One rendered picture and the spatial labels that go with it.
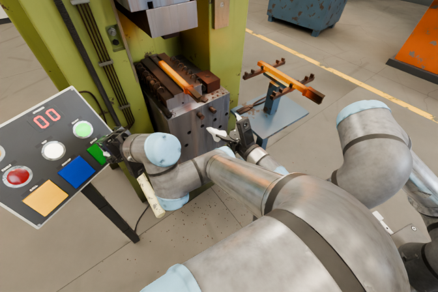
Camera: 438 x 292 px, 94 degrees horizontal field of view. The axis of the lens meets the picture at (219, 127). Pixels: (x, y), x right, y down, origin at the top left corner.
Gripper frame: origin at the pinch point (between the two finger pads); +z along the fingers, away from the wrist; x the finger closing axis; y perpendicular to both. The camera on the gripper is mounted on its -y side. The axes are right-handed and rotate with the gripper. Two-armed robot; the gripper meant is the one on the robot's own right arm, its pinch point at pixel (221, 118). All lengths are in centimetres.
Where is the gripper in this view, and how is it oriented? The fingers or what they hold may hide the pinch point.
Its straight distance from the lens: 85.0
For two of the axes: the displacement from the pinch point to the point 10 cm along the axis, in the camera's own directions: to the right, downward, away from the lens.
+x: 8.0, -4.2, 4.2
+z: -5.9, -5.9, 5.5
